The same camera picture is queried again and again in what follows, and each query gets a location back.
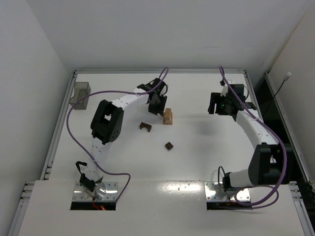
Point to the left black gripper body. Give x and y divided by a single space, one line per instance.
156 105

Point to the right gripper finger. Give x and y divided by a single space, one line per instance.
220 109
211 108

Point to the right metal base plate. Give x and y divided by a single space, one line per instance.
215 194

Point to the dark wood arch block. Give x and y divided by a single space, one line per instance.
146 126

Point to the grey plastic block box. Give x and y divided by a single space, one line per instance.
81 90

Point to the small dark wood block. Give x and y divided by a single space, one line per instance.
168 146

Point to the metal base plate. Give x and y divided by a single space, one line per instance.
215 194
105 192

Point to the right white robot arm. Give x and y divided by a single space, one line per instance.
271 162

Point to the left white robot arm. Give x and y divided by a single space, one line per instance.
107 121

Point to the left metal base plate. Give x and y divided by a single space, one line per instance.
105 192

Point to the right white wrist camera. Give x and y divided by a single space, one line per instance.
224 88

